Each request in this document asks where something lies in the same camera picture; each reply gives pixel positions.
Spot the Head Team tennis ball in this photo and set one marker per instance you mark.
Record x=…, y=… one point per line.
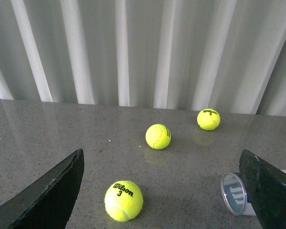
x=158, y=136

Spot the Wilson tennis ball can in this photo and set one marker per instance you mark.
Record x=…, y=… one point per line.
x=237, y=199

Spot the wilson 3 tennis ball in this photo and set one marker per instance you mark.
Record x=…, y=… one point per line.
x=208, y=119
x=123, y=200

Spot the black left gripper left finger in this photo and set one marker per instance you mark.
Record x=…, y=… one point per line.
x=48, y=202

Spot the white pleated curtain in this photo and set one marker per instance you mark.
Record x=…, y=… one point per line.
x=229, y=55

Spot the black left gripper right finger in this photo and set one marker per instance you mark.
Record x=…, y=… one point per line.
x=266, y=187

